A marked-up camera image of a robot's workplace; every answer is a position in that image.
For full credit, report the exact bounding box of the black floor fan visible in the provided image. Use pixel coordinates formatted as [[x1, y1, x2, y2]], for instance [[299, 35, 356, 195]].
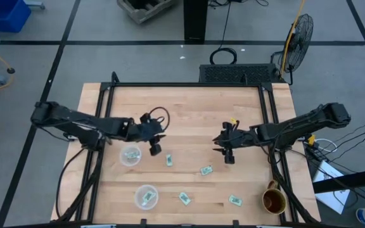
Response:
[[270, 13, 314, 86]]

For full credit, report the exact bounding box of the brown ceramic mug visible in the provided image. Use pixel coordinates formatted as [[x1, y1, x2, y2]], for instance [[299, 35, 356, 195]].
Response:
[[261, 179, 288, 215]]

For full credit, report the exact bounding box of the black aluminium table frame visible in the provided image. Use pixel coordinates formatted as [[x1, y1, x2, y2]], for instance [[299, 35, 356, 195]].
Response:
[[51, 72, 321, 228]]

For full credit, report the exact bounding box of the grey moulded foam tray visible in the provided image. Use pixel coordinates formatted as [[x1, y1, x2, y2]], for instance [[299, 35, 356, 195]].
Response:
[[116, 0, 179, 25]]

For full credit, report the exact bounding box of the black metal beam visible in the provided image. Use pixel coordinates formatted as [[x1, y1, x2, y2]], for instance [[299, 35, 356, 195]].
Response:
[[312, 166, 365, 194]]

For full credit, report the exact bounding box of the black square pillar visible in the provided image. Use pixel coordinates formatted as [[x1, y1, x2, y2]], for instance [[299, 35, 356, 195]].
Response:
[[183, 0, 209, 44]]

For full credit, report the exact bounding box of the clear plastic bowl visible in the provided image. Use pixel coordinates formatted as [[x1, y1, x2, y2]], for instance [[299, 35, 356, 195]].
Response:
[[118, 144, 143, 167], [134, 184, 160, 211]]

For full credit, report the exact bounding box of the black perforated metal box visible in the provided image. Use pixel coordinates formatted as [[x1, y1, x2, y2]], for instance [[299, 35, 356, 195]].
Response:
[[198, 63, 281, 84]]

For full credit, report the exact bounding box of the yellow cable at fan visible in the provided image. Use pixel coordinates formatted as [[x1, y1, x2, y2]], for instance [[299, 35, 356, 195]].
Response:
[[279, 0, 307, 77]]

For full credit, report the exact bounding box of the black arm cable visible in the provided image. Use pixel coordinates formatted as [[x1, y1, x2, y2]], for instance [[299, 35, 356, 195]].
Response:
[[54, 147, 87, 219]]

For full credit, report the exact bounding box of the white paper box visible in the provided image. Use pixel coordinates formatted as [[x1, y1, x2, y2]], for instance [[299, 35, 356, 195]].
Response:
[[312, 160, 351, 215]]

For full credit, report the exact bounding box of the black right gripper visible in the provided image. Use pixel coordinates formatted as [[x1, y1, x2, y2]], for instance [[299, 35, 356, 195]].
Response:
[[212, 121, 259, 165]]

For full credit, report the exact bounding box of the coiled black cable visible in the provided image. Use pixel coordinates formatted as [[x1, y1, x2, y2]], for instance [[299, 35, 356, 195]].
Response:
[[209, 47, 238, 66]]

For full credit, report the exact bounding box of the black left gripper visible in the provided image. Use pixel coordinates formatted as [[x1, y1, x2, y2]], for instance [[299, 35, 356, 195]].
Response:
[[136, 112, 167, 157]]

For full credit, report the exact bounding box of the blue plastic bin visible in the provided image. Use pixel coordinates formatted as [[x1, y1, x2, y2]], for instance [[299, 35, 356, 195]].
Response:
[[0, 0, 32, 34]]

